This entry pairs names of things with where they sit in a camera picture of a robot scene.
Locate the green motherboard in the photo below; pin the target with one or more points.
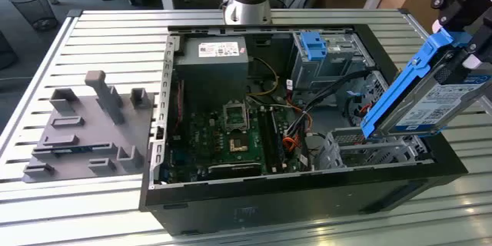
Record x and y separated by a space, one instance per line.
207 142

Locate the black mesh wastebasket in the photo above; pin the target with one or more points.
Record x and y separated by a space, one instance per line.
32 8

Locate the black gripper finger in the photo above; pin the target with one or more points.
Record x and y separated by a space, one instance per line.
484 44

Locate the black open PC case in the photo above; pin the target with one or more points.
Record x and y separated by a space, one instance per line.
268 200

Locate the CPU socket with gold contacts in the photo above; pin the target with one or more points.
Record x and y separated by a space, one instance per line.
238 145

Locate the grey power supply unit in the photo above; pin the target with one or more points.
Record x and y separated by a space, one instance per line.
211 70

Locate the black RAM slot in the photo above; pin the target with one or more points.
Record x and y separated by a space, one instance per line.
263 142
278 142

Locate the perforated metal disk bay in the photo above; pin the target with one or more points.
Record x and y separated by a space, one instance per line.
384 149

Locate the metal optical drive cage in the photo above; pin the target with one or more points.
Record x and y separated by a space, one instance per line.
334 64

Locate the grey parts rack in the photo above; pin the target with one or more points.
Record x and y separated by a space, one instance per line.
88 130

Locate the blue plastic drive latch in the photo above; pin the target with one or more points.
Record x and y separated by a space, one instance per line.
314 45

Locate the black graphics card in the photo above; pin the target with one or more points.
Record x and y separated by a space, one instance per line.
235 170

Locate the hard disk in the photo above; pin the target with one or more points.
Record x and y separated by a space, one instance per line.
399 96

